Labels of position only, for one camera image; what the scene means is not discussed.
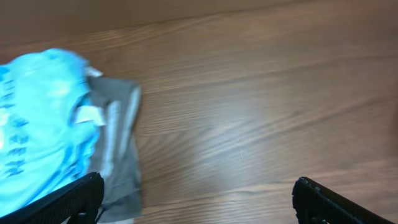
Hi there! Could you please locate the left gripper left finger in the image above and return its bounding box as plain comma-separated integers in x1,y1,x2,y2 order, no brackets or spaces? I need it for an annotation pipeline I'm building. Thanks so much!
1,172,104,224

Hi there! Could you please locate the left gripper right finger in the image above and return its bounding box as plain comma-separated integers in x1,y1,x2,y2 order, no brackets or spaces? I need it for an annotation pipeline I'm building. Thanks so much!
292,177,394,224

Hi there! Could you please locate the light blue printed t-shirt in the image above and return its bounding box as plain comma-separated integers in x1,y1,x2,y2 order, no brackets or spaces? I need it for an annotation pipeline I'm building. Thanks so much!
1,49,103,216

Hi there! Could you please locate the grey folded shirt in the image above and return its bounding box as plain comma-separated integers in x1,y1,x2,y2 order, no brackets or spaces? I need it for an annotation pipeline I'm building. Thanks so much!
88,77,142,223

